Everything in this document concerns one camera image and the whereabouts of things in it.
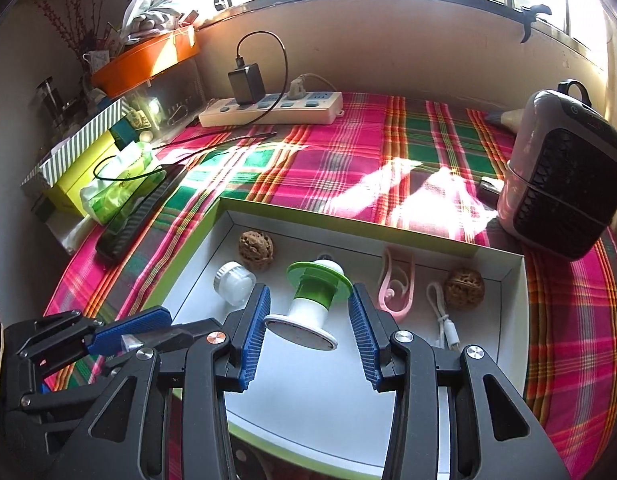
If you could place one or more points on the small white mug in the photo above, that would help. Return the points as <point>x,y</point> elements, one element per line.
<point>96,62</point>

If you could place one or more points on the white plug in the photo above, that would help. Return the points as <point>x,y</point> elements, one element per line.
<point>301,87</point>

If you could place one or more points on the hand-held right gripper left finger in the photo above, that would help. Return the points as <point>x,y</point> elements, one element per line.
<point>253,340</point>

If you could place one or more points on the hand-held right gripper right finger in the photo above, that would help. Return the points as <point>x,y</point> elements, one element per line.
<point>366,345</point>

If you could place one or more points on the plaid tablecloth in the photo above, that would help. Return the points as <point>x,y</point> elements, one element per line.
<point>368,160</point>

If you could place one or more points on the small teal box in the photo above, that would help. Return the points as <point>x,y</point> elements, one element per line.
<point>131,127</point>

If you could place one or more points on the small dark object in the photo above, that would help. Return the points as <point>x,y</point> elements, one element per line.
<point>490,189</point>

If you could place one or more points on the glass jar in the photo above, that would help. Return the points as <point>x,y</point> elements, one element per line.
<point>49,102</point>

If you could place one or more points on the white ribbed cap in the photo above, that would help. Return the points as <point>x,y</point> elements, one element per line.
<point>233,282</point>

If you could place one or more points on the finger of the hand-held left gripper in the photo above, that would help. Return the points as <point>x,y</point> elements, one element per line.
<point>178,334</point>
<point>128,330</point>

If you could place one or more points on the brown walnut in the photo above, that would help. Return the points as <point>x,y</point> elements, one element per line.
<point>257,250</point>
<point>463,287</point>

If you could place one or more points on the crumpled plastic bags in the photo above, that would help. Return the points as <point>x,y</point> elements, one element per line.
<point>153,10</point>

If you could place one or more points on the green tissue pack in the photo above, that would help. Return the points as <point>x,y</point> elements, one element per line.
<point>123,185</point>

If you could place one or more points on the grey round ball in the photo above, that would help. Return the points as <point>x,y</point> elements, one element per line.
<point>327,257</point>

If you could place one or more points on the yellow-green box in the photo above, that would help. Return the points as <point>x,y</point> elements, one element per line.
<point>73,180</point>

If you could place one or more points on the black window clip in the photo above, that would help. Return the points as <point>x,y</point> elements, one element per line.
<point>531,17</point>

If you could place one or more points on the pink and black heater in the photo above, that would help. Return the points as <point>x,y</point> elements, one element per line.
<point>563,175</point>

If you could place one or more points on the pink ear hook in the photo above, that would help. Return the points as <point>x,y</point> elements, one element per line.
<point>394,305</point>

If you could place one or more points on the black charger adapter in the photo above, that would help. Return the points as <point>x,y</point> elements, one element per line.
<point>246,85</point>

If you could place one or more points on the orange plastic tray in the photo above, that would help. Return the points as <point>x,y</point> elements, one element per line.
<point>143,62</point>

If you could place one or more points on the green cardboard box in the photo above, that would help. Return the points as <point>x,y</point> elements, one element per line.
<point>298,410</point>

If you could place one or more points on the striped white box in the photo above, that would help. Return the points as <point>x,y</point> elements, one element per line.
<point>73,145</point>

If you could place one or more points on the white power strip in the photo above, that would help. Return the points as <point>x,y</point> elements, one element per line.
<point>288,110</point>

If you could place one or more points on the green and white spool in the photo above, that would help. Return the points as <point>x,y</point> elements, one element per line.
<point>311,305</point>

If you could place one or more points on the black smartphone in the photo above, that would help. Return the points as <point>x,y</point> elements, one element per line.
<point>138,215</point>

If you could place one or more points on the red flower branches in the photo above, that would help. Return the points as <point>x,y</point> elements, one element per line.
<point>71,15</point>

